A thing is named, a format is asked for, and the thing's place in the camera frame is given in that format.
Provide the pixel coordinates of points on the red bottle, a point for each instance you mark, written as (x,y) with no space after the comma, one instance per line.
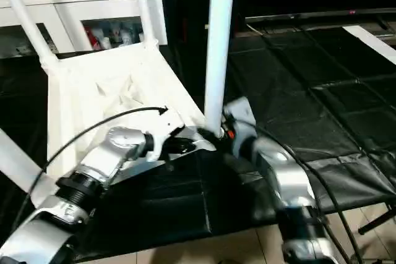
(94,38)

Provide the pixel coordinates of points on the dark metal rail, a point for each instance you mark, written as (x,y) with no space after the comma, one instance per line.
(315,14)

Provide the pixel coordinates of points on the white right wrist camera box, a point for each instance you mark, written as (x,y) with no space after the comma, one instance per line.
(239,110)

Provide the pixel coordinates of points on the white glass-door cabinet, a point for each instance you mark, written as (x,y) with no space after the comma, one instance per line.
(74,4)

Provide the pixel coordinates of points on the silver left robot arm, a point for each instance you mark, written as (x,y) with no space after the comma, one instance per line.
(105,159)

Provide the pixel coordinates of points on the black work mat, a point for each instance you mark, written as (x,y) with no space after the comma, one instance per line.
(185,208)

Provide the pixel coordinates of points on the black tripod stand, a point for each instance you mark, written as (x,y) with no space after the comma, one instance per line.
(378,219)

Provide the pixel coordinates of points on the white plastic table leg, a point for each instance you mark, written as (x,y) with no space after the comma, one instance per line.
(28,23)
(219,41)
(18,162)
(142,7)

